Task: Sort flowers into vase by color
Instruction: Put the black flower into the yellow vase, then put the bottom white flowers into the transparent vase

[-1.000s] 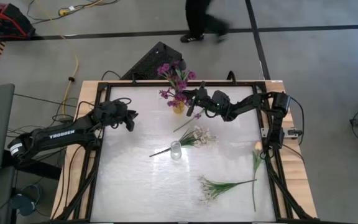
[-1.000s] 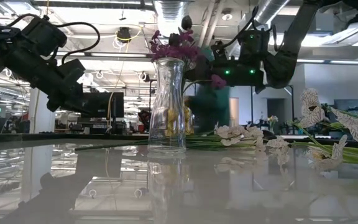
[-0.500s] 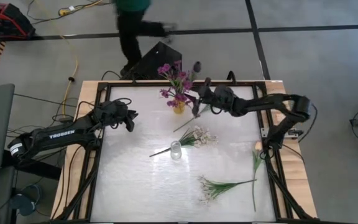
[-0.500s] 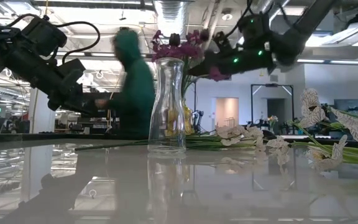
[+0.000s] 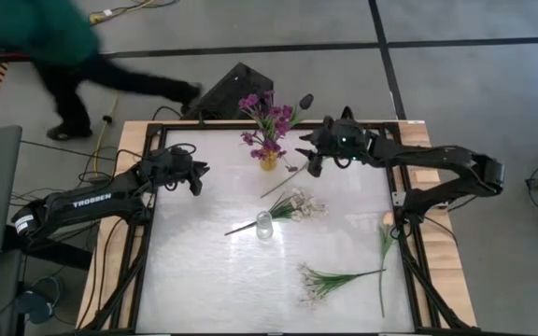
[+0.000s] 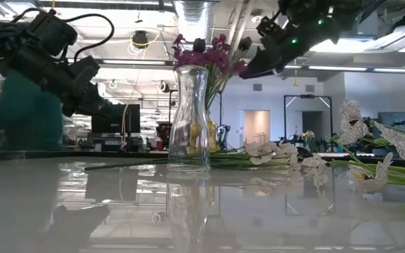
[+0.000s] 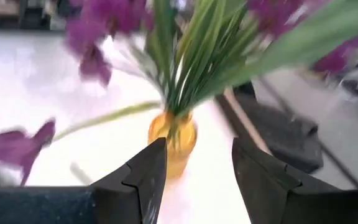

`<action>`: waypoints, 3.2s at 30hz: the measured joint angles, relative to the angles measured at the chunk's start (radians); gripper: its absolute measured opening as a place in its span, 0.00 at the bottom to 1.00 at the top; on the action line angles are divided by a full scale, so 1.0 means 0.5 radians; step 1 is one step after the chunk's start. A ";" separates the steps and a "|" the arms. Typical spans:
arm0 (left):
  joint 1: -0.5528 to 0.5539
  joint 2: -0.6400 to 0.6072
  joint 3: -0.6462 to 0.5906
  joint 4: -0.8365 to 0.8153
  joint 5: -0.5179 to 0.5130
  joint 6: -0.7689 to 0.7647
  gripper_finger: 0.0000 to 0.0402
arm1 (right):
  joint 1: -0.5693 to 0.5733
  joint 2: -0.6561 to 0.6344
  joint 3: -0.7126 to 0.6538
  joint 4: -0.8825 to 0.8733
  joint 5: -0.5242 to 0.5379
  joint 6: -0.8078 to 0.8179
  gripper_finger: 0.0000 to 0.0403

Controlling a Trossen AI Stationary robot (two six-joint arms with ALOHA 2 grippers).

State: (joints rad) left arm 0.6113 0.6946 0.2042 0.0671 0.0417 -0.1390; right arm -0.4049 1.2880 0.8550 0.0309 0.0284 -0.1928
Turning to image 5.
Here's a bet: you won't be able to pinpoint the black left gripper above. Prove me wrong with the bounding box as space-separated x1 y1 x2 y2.
140 145 211 197

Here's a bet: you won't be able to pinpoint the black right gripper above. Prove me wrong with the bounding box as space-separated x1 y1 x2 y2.
294 116 373 178

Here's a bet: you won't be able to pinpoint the peach artificial tulip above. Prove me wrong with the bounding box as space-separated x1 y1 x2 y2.
260 161 310 200
376 210 397 319

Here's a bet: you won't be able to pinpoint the purple artificial flower bunch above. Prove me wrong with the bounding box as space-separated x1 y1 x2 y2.
237 90 298 155
240 130 289 162

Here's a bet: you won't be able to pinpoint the dark artificial tulip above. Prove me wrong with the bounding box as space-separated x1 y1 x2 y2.
277 92 316 136

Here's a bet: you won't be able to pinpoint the white artificial flower bunch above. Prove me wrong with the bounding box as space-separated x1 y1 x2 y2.
296 262 387 307
224 187 330 237

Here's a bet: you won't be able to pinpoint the amber glass vase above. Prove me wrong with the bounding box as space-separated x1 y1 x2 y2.
258 151 279 172

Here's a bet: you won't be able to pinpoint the clear glass vase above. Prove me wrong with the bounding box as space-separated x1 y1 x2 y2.
255 210 275 241

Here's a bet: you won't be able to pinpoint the black perforated box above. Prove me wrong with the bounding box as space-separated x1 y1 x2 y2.
180 62 275 121

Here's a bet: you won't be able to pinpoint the white glossy table sheet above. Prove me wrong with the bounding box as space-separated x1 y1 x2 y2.
135 129 415 333

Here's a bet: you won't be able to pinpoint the black floor beam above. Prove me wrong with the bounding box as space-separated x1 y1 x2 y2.
2 226 93 272

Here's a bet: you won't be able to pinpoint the dark headphones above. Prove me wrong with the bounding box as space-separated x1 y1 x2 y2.
14 275 64 326

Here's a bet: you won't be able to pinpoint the person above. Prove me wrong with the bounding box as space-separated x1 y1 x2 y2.
0 0 204 142

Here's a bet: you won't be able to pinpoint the black metal table frame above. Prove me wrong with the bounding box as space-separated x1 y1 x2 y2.
78 119 480 336

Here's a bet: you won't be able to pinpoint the yellow floor cable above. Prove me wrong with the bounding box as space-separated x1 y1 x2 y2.
92 91 119 175

